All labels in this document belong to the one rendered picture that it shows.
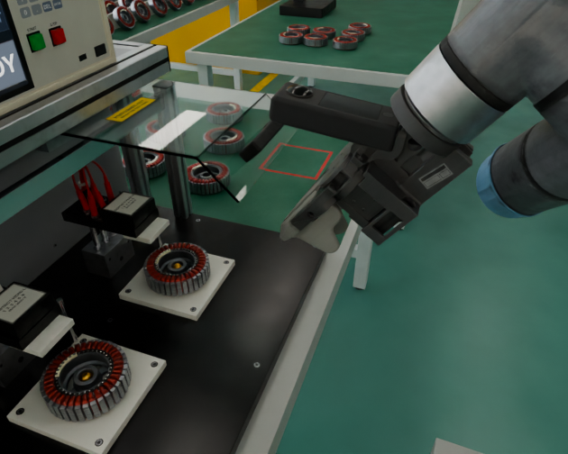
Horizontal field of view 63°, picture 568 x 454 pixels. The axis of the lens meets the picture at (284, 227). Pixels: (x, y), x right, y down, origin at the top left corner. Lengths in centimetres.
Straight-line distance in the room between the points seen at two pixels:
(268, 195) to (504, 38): 82
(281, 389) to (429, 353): 113
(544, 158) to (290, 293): 52
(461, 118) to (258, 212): 73
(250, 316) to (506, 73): 56
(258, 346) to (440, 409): 101
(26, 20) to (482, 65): 55
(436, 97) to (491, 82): 4
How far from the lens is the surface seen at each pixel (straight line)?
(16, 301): 69
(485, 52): 37
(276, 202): 109
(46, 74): 74
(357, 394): 164
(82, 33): 79
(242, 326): 78
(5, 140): 66
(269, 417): 70
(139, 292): 85
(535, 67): 37
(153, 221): 83
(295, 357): 76
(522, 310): 208
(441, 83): 38
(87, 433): 70
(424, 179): 43
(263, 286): 84
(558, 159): 41
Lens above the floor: 135
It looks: 36 degrees down
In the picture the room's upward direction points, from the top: straight up
